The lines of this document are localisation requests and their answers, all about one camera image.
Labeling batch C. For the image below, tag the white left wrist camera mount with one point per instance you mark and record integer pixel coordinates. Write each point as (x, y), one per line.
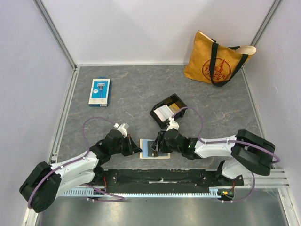
(122, 128)

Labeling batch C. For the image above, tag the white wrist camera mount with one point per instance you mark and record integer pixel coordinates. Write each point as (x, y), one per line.
(172, 124)
(122, 128)

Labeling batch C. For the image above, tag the blue razor package box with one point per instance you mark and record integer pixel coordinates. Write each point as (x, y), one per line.
(100, 93)

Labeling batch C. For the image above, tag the grey slotted cable duct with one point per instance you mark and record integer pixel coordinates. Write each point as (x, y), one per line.
(89, 192)

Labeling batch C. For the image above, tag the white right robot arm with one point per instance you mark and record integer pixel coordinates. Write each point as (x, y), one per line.
(244, 152)

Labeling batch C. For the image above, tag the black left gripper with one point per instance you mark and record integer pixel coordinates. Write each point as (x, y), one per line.
(131, 147)

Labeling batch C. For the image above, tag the stack of white cards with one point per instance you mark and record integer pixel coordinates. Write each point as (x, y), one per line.
(163, 112)

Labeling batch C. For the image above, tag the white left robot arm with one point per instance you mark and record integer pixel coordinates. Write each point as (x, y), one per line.
(48, 181)

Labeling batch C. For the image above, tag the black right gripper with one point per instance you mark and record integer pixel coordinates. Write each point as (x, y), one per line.
(160, 143)

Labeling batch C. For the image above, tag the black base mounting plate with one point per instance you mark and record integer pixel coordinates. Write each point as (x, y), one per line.
(161, 180)

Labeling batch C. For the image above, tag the gold VIP card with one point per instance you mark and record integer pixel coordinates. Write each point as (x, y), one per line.
(174, 107)

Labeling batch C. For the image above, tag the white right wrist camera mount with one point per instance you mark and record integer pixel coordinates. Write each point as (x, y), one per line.
(172, 124)

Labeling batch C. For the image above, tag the aluminium corner post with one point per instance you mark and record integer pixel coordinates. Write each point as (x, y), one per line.
(266, 21)
(53, 29)

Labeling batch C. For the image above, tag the yellow Trader Joe's tote bag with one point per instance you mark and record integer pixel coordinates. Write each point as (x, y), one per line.
(213, 63)

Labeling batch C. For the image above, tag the beige leather card holder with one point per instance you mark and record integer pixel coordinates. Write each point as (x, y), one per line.
(143, 154)

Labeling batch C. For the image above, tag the aluminium corner post left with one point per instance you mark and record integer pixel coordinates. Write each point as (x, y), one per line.
(53, 29)

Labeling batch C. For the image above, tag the black plastic card box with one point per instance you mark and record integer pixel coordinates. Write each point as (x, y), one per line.
(167, 101)

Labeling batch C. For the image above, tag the aluminium corner post right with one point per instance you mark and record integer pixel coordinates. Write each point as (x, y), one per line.
(266, 21)

